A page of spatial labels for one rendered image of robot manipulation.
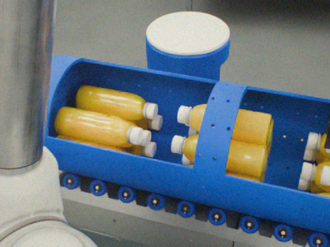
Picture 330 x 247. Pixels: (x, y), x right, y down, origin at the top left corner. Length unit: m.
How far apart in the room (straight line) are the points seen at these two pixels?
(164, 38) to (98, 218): 0.65
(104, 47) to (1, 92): 2.98
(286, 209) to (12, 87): 0.61
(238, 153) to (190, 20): 0.78
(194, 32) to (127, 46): 1.97
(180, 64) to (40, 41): 0.97
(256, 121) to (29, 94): 0.54
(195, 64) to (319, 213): 0.72
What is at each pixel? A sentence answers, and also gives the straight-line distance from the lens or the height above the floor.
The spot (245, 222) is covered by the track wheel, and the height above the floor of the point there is 0.97.
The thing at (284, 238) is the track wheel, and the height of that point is 0.96.
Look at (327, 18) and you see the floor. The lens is 4.07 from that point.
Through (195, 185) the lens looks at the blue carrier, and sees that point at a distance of 1.04.
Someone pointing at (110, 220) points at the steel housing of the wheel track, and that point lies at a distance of 1.27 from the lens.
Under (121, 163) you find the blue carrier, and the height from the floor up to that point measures 1.11.
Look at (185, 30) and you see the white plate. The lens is 1.67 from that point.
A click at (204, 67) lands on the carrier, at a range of 1.58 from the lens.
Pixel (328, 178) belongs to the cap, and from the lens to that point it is 1.05.
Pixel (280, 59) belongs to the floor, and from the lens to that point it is 3.49.
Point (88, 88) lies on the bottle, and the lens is 1.24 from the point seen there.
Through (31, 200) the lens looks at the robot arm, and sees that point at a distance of 0.74.
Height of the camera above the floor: 1.86
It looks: 41 degrees down
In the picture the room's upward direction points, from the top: 2 degrees counter-clockwise
